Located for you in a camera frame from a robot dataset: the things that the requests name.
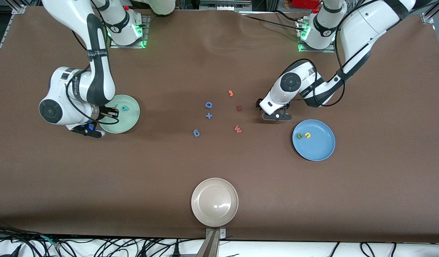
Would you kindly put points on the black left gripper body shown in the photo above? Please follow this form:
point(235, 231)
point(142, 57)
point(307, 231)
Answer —
point(258, 104)

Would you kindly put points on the pale green plate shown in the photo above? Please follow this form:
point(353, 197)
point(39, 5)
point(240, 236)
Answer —
point(128, 121)

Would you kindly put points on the blue foam digit nine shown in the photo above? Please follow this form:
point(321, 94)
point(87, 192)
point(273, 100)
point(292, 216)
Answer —
point(198, 135)

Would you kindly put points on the red box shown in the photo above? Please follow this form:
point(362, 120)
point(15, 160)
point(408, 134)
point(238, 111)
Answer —
point(305, 3)

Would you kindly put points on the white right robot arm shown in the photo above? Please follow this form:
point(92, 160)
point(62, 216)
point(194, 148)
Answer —
point(69, 18)

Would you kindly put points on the red foam letter W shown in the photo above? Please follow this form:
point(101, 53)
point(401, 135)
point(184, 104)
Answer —
point(238, 130)

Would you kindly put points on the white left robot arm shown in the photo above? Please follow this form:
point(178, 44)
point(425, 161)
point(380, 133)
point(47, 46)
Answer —
point(366, 25)

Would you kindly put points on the beige plate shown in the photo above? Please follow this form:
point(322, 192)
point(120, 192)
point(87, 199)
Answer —
point(214, 202)

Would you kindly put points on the blue plate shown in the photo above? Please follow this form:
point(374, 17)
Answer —
point(317, 148)

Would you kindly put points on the aluminium profile with bracket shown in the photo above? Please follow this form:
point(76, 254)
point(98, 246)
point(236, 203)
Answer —
point(210, 246)

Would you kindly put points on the aluminium table frame rail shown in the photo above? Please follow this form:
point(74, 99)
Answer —
point(428, 16)
point(19, 9)

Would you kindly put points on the white power strip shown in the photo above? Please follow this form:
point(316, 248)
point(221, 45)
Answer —
point(225, 5)

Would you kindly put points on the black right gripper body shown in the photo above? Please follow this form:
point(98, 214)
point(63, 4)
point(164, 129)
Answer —
point(104, 110)

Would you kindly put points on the brown table cover sheet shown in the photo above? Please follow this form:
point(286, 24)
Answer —
point(98, 178)

